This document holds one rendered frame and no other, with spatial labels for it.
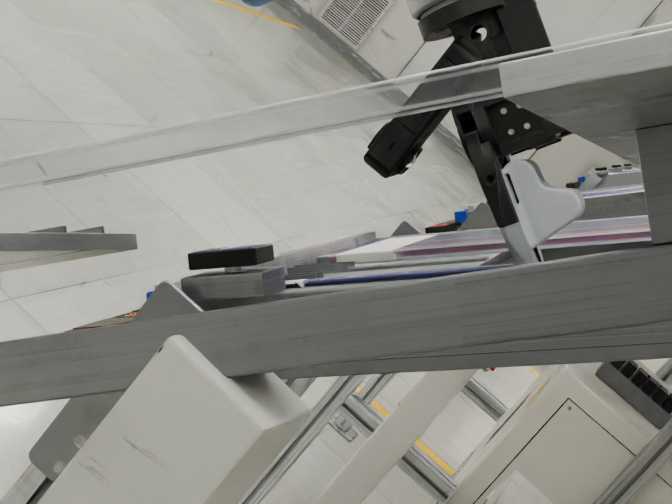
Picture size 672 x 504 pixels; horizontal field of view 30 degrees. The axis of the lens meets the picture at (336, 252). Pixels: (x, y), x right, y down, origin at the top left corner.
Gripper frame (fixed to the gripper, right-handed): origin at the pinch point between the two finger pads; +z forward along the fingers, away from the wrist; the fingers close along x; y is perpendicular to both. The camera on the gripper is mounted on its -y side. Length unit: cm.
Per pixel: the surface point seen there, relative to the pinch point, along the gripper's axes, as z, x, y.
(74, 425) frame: -0.9, -14.4, -31.5
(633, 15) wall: -111, 871, 20
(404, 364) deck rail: 2.8, -10.1, -8.8
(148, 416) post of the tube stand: -1.6, -43.5, -11.7
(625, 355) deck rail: 6.8, -10.1, 5.4
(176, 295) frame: -6.9, -14.4, -21.0
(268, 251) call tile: -7.7, -9.8, -15.3
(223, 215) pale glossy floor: -35, 284, -124
